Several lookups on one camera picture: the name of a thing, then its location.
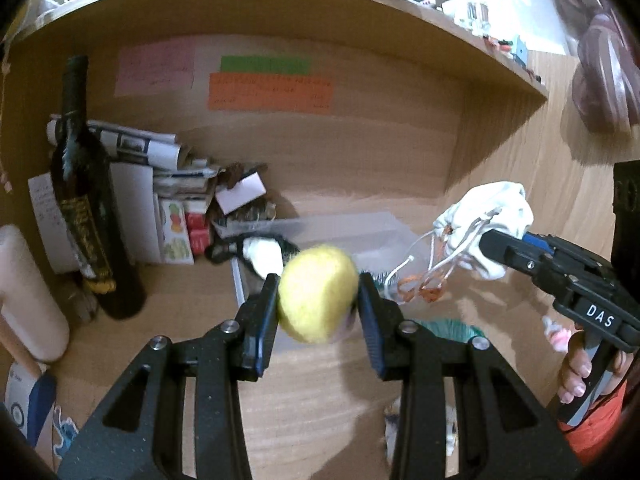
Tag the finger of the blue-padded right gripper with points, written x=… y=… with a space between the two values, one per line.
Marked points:
x=538 y=241

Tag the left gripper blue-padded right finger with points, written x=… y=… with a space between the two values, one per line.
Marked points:
x=504 y=432

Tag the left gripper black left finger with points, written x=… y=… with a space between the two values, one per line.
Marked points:
x=135 y=431

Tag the white drawstring bag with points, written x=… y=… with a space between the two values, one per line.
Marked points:
x=453 y=242

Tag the patterned white cloth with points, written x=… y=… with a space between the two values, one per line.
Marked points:
x=420 y=432

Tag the teal knitted sock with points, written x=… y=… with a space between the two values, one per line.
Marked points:
x=451 y=329

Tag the yellow felt ball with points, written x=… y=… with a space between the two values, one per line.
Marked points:
x=316 y=292

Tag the person's right hand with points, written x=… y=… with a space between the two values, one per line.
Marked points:
x=576 y=367

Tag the blue white box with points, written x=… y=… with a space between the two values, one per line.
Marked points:
x=30 y=403

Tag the clear plastic storage bin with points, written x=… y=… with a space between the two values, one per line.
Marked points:
x=377 y=242

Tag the pink plastic bag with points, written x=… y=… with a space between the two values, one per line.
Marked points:
x=605 y=87

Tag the fruit picture card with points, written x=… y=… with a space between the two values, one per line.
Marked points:
x=176 y=246

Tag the white handwritten paper sheet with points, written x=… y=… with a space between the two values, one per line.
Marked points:
x=51 y=225

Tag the red book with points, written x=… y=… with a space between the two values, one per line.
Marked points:
x=199 y=232

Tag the upright white books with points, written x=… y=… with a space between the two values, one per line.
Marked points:
x=133 y=191

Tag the stack of newspapers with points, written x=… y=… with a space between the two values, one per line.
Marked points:
x=150 y=154

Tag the orange paper note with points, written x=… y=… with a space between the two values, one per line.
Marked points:
x=263 y=92

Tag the dark wine bottle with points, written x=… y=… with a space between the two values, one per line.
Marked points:
x=93 y=225

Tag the small white cardboard box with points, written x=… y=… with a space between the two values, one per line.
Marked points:
x=245 y=191

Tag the green paper note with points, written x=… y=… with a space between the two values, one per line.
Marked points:
x=261 y=64

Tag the pink paper note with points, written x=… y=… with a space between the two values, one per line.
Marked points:
x=148 y=69

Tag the wooden shelf board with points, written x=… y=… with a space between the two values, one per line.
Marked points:
x=398 y=28

